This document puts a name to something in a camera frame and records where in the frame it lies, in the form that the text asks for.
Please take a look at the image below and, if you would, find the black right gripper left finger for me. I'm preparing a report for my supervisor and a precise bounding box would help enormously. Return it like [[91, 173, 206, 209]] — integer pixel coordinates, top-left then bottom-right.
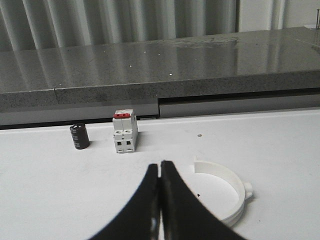
[[91, 164, 160, 240]]

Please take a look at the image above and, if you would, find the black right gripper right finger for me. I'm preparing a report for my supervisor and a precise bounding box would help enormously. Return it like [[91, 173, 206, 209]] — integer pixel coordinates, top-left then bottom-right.
[[159, 160, 244, 240]]

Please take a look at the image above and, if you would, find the white half pipe clamp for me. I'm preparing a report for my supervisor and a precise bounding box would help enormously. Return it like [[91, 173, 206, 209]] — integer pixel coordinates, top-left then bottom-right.
[[192, 157, 254, 227]]

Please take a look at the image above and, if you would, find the black cylindrical capacitor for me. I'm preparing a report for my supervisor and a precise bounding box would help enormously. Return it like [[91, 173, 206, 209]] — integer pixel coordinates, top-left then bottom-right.
[[69, 123, 90, 150]]

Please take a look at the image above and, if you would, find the grey stone counter ledge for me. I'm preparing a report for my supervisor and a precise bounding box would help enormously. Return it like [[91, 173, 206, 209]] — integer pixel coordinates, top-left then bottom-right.
[[0, 27, 320, 126]]

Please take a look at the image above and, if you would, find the white circuit breaker red switch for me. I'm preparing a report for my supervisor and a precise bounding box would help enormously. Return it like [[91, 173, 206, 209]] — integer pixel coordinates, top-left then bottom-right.
[[112, 109, 138, 154]]

